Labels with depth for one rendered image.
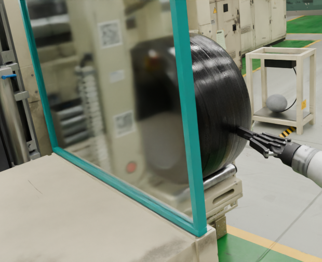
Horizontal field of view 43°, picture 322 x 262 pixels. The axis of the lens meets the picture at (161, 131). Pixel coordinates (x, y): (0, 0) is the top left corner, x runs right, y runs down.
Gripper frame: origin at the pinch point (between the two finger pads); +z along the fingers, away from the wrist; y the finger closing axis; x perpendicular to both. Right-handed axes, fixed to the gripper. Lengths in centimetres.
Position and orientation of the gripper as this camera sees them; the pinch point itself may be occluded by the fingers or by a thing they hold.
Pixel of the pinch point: (246, 134)
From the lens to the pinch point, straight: 142.2
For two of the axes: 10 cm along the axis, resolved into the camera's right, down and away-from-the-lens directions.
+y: -7.8, 3.1, -5.5
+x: 0.3, 8.9, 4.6
